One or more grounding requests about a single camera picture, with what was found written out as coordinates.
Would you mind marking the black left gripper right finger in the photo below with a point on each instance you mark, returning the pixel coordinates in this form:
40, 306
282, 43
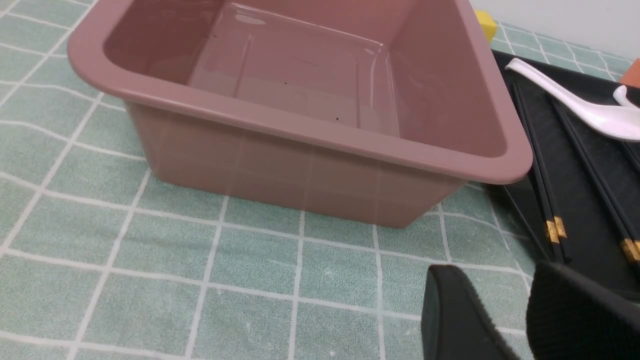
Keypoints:
570, 317

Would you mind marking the black chopstick gold band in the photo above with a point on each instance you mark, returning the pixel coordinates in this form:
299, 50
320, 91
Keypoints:
543, 198
556, 213
595, 185
616, 177

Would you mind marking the green checkered tablecloth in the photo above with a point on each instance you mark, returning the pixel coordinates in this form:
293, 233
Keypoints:
102, 261

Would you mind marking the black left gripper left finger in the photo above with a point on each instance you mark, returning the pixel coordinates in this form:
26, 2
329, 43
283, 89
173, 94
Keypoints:
455, 324

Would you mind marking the white ceramic spoon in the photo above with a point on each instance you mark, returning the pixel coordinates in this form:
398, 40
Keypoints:
614, 121
620, 96

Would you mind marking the yellow block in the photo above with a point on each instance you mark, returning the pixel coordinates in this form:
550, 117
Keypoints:
488, 24

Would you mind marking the black tray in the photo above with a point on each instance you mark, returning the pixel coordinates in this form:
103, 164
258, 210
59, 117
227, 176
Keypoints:
593, 240

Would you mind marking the pink plastic bin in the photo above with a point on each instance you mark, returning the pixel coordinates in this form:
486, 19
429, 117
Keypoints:
367, 110

